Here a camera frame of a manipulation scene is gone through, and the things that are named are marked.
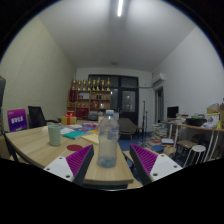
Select cardboard box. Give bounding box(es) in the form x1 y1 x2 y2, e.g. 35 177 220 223
206 103 221 116

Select black bin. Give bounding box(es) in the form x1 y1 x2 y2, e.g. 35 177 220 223
185 117 208 128

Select pale green cup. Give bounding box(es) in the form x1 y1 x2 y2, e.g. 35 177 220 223
47 124 62 147

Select long wooden side desk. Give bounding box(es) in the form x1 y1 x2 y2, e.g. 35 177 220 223
168 121 224 161

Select cream book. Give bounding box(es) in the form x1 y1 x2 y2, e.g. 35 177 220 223
81 132 100 145

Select white round stool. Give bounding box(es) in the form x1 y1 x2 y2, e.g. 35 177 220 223
183 144 208 168

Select clear plastic water bottle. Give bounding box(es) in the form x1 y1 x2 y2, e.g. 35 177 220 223
97 109 120 168

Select wooden shelf unit with trophies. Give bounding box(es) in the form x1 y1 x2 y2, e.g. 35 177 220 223
67 78 113 120

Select yellow gift box red ribbon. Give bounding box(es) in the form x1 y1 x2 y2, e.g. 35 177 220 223
61 112 78 126

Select teal book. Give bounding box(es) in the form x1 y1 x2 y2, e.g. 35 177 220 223
62 130 88 141

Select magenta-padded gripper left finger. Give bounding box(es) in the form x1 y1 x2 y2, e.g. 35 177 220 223
43 144 95 186

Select grey armchair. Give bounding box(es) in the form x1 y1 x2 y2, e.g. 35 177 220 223
118 117 138 141

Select black microphone stand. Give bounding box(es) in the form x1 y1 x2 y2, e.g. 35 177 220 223
142 100 149 134

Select brown wooden stool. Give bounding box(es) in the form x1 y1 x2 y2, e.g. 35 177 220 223
174 139 196 161

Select dark glass door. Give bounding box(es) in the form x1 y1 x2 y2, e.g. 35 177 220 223
88 74 139 126

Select flat round red coaster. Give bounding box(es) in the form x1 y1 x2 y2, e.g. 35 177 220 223
66 143 84 152

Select black office chair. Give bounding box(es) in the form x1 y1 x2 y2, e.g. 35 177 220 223
27 105 58 129

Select black computer monitor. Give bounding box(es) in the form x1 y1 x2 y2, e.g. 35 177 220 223
166 105 180 120

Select purple sign board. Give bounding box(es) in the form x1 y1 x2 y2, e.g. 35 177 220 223
6 108 29 133

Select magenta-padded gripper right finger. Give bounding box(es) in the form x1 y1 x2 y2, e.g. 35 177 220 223
129 143 184 186

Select white wall air conditioner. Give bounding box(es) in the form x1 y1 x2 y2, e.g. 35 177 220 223
152 72 166 88

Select pile of books on floor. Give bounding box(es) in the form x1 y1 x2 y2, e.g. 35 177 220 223
143 122 175 154

